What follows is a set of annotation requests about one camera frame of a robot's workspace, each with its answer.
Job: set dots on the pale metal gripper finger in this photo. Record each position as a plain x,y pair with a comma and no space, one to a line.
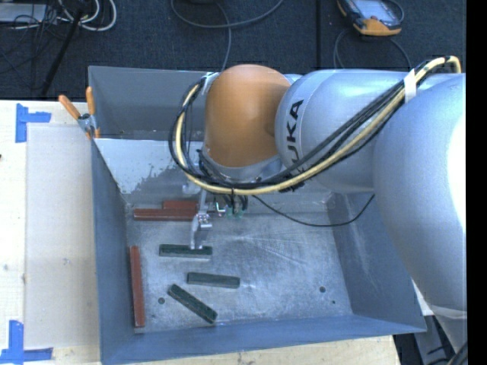
195,236
204,231

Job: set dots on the red-brown flat block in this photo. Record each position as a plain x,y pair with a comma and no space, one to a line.
180,205
137,285
161,214

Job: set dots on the dark green flat block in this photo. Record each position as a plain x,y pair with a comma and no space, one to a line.
175,250
213,280
192,303

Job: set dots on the grey metal bin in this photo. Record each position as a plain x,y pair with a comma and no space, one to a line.
289,264

